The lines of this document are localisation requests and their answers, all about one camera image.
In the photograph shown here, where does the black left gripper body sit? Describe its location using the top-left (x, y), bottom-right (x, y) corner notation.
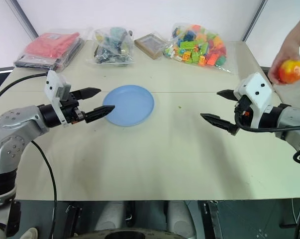
top-left (60, 91), bottom-right (87, 125)

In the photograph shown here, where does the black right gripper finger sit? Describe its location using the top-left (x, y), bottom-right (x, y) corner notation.
top-left (216, 89), bottom-right (240, 102)
top-left (200, 113), bottom-right (239, 135)

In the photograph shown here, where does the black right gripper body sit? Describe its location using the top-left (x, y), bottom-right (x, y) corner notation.
top-left (234, 95), bottom-right (253, 129)

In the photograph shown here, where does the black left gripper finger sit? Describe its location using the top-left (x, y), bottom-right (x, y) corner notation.
top-left (84, 105), bottom-right (115, 124)
top-left (77, 87), bottom-right (101, 101)

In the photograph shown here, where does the red yellow apple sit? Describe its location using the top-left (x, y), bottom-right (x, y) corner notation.
top-left (278, 59), bottom-right (300, 84)

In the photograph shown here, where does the light blue round plate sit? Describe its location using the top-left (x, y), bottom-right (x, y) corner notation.
top-left (102, 85), bottom-right (156, 127)

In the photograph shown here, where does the person's bare hand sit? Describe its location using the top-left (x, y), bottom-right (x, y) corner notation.
top-left (267, 41), bottom-right (300, 86)

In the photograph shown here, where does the clear bag of dark parts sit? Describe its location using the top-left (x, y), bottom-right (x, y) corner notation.
top-left (86, 26), bottom-right (136, 66)

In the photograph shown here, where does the clear bag of colourful bricks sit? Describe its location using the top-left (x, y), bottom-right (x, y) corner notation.
top-left (163, 22), bottom-right (232, 73)

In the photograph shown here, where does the clear bag of red cloths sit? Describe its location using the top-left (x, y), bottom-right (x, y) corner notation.
top-left (13, 31), bottom-right (86, 73)

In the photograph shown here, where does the silver rounded robot leg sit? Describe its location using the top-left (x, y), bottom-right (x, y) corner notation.
top-left (166, 200), bottom-right (198, 237)

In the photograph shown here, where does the dark round robot waist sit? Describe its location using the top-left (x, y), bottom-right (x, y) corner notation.
top-left (84, 225), bottom-right (199, 239)

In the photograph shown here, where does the white shoe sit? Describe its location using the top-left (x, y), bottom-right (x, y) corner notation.
top-left (22, 227), bottom-right (39, 239)

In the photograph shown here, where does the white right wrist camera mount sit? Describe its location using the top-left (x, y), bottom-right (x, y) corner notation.
top-left (234, 72), bottom-right (274, 129)

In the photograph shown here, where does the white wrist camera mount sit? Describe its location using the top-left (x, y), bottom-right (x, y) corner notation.
top-left (234, 72), bottom-right (274, 129)
top-left (44, 70), bottom-right (72, 125)

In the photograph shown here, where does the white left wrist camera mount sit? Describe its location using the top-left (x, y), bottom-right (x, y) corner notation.
top-left (44, 70), bottom-right (72, 125)

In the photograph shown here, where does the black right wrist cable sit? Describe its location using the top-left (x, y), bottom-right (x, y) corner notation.
top-left (234, 106), bottom-right (300, 133)

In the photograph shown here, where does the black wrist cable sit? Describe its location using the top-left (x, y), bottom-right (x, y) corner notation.
top-left (234, 106), bottom-right (300, 133)
top-left (0, 72), bottom-right (49, 108)

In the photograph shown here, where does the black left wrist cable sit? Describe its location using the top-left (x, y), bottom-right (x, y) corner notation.
top-left (0, 72), bottom-right (49, 108)

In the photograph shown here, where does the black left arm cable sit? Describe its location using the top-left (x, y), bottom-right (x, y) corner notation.
top-left (31, 140), bottom-right (58, 239)

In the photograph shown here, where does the grey window frame post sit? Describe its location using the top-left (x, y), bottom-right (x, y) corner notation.
top-left (241, 0), bottom-right (268, 42)
top-left (9, 0), bottom-right (39, 39)

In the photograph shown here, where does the black bracket under table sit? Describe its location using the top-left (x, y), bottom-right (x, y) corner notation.
top-left (202, 201), bottom-right (219, 239)
top-left (64, 204), bottom-right (84, 235)

